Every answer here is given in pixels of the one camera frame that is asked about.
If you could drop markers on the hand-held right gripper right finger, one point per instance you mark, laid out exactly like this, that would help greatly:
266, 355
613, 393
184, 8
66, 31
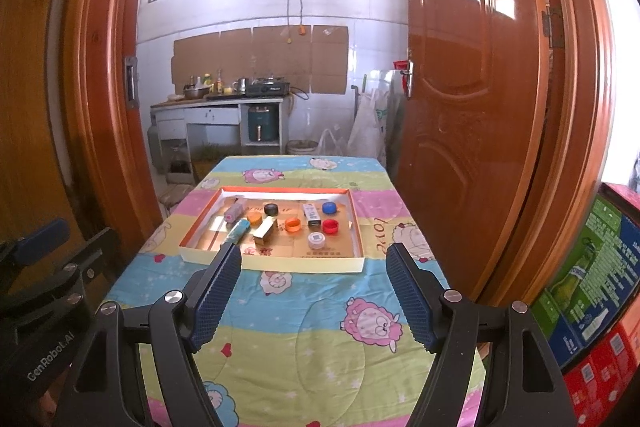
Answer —
412, 297

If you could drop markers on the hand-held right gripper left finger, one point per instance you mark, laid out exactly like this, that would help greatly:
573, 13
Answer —
215, 297

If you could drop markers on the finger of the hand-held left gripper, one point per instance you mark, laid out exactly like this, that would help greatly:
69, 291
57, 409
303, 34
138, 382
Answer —
42, 239
92, 257

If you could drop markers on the teal rectangular box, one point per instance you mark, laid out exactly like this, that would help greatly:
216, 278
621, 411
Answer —
238, 231

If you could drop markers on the gold rectangular box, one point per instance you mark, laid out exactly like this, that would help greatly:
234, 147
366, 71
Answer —
264, 231

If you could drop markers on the clear glitter-filled box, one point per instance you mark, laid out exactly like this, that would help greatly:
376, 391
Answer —
234, 212

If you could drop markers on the orange printed bottle cap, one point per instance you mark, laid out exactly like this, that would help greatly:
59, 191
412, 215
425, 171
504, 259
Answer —
255, 219

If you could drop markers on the shallow orange-rimmed cardboard box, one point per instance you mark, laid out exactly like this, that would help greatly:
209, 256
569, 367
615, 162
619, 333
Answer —
300, 264

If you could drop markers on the black bottle cap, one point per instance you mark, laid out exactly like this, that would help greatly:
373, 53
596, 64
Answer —
271, 209

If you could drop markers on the red bottle cap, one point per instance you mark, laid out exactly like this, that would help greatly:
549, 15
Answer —
330, 227

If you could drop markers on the white bottle cap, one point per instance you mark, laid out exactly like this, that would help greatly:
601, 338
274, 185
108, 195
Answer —
316, 240

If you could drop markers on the blue bottle cap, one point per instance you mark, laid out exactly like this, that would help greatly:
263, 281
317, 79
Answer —
328, 208

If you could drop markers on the white cartoon-print box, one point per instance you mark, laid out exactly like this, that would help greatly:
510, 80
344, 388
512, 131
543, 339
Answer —
311, 213

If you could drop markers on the cartoon sheep printed blanket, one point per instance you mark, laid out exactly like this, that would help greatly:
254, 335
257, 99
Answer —
300, 307

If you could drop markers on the grey gas cylinder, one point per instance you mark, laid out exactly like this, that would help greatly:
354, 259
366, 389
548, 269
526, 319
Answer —
154, 142

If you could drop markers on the wooden planter green sprouts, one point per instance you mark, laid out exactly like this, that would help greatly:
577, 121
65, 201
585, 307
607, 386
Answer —
205, 162

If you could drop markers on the translucent plastic bag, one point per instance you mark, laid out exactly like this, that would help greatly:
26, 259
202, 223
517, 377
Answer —
330, 144

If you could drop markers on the white woven sack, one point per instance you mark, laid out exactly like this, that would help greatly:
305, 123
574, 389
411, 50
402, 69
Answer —
367, 127

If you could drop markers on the green printed carton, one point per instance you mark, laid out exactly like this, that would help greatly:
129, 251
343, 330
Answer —
590, 277

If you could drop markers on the teal air fryer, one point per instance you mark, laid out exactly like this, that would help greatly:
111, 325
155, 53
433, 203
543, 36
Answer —
262, 124

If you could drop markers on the metal door strike plate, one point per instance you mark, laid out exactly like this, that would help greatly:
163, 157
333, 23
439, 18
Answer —
131, 82

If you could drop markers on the leaning clear panel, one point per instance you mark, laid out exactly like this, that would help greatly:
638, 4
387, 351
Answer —
395, 117

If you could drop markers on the white kitchen counter cabinet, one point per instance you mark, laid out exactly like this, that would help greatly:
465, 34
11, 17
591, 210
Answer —
215, 116

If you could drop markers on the metal bowl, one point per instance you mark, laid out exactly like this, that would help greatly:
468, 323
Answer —
196, 93

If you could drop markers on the glossy brown wooden door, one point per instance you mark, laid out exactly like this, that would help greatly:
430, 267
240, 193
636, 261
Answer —
465, 107

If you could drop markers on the red printed carton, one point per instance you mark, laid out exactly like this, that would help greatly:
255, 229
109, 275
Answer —
600, 377

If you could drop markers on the yellow-capped bottle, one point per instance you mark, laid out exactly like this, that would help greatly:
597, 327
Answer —
207, 80

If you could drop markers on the metal kettle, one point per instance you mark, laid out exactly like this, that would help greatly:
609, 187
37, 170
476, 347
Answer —
241, 86

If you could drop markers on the black gas stove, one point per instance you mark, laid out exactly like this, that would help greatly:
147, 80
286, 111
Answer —
267, 89

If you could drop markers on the tall sauce bottle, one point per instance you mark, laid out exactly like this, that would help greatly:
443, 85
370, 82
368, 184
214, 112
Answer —
218, 82

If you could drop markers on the metal door hinge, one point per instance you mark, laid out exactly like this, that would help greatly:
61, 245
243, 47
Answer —
552, 27

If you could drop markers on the brown wooden wall panel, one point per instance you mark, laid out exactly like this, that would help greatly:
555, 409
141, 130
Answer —
30, 107

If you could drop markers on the brown wooden door frame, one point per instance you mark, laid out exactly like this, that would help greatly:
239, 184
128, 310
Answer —
100, 107

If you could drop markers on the grey wall pipe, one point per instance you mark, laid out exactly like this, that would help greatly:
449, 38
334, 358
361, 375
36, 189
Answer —
355, 107

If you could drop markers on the brown cardboard wall sheet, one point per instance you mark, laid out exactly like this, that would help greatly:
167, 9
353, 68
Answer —
260, 57

